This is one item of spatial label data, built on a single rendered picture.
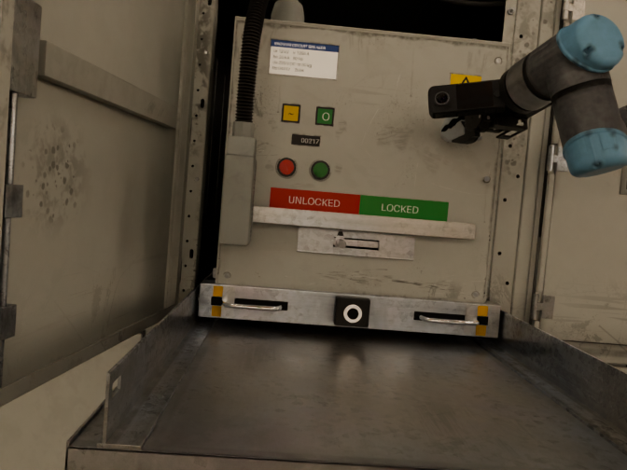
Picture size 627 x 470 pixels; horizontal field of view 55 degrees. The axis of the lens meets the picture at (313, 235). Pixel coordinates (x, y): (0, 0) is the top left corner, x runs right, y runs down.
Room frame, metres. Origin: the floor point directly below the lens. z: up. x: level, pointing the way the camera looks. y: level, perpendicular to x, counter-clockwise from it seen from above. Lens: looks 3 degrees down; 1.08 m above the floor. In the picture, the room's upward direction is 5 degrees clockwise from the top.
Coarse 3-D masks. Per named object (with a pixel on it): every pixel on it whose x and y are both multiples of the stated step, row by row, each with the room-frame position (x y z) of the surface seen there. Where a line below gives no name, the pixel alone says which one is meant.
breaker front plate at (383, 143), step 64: (384, 64) 1.09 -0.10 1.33; (448, 64) 1.09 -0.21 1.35; (256, 128) 1.08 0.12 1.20; (320, 128) 1.08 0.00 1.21; (384, 128) 1.09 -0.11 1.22; (256, 192) 1.08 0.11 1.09; (384, 192) 1.09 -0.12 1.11; (448, 192) 1.09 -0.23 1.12; (256, 256) 1.08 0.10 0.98; (320, 256) 1.08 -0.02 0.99; (384, 256) 1.09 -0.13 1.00; (448, 256) 1.09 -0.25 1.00
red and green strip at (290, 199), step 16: (272, 192) 1.08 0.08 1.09; (288, 192) 1.08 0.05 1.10; (304, 192) 1.08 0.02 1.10; (320, 192) 1.08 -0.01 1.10; (288, 208) 1.08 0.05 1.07; (304, 208) 1.08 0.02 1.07; (320, 208) 1.08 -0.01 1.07; (336, 208) 1.08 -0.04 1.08; (352, 208) 1.08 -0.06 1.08; (368, 208) 1.09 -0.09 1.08; (384, 208) 1.09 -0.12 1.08; (400, 208) 1.09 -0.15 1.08; (416, 208) 1.09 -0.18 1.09; (432, 208) 1.09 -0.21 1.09
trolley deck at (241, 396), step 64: (192, 384) 0.74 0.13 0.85; (256, 384) 0.76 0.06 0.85; (320, 384) 0.78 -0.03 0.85; (384, 384) 0.81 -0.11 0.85; (448, 384) 0.83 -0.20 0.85; (512, 384) 0.86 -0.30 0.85; (192, 448) 0.55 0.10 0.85; (256, 448) 0.56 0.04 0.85; (320, 448) 0.58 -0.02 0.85; (384, 448) 0.59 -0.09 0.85; (448, 448) 0.60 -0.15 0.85; (512, 448) 0.62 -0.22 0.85; (576, 448) 0.63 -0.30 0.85
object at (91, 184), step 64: (0, 0) 0.59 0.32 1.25; (64, 0) 0.76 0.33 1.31; (128, 0) 0.95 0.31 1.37; (192, 0) 1.21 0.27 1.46; (0, 64) 0.60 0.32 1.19; (64, 64) 0.74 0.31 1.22; (128, 64) 0.96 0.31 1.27; (192, 64) 1.19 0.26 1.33; (0, 128) 0.60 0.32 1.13; (64, 128) 0.78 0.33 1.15; (128, 128) 0.98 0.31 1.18; (0, 192) 0.61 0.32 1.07; (64, 192) 0.79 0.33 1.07; (128, 192) 1.00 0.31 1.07; (0, 256) 0.64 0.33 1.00; (64, 256) 0.80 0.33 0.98; (128, 256) 1.01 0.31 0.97; (0, 320) 0.63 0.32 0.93; (64, 320) 0.81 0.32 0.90; (128, 320) 1.03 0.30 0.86; (0, 384) 0.64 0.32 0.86
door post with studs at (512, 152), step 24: (528, 0) 1.24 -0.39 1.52; (504, 24) 1.25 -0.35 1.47; (528, 24) 1.24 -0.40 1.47; (528, 48) 1.25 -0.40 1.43; (504, 144) 1.24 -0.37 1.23; (504, 168) 1.24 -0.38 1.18; (504, 192) 1.24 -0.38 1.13; (504, 216) 1.24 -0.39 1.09; (504, 240) 1.24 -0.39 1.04; (504, 264) 1.24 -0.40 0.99; (504, 288) 1.24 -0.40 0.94
